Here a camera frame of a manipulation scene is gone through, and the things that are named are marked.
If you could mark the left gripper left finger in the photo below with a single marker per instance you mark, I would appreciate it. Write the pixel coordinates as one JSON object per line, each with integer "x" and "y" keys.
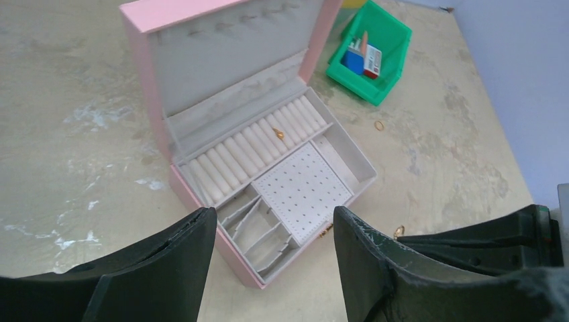
{"x": 159, "y": 278}

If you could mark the green plastic bin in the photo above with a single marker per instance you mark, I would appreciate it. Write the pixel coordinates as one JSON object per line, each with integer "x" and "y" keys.
{"x": 385, "y": 32}

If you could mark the red white small box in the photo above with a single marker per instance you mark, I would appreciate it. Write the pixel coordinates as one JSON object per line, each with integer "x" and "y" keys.
{"x": 372, "y": 62}

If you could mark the blue box in bin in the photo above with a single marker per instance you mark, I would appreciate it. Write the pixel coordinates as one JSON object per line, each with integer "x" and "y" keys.
{"x": 353, "y": 60}

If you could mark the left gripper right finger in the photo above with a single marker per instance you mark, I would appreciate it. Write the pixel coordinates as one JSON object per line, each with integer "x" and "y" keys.
{"x": 385, "y": 280}

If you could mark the pink jewelry box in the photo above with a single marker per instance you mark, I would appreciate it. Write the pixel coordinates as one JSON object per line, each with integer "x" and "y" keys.
{"x": 226, "y": 85}

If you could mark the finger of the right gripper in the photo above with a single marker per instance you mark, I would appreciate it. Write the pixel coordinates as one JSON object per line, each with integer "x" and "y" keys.
{"x": 527, "y": 238}

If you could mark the brown pencil in bin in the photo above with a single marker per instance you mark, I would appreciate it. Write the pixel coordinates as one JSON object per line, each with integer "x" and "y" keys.
{"x": 364, "y": 43}

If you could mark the cream orange drawer cabinet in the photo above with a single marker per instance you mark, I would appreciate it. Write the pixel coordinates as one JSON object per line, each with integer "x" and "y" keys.
{"x": 352, "y": 4}

